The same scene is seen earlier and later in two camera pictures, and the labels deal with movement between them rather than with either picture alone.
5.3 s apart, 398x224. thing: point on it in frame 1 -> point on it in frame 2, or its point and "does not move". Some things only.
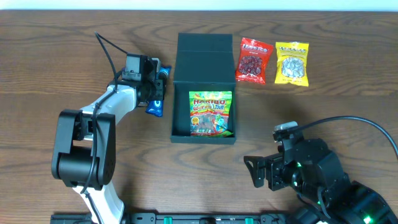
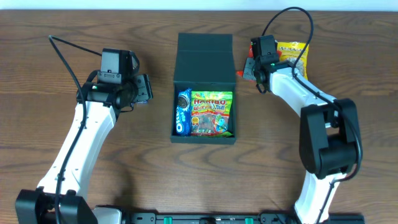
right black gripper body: x=268 y=172 -> x=249 y=63
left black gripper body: x=158 y=90 -> x=143 y=88
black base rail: x=185 y=218 does not move
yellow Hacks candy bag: x=292 y=63 does not move
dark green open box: x=203 y=62 does not move
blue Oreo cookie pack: x=156 y=107 -> x=183 y=112
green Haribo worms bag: x=209 y=113 does not move
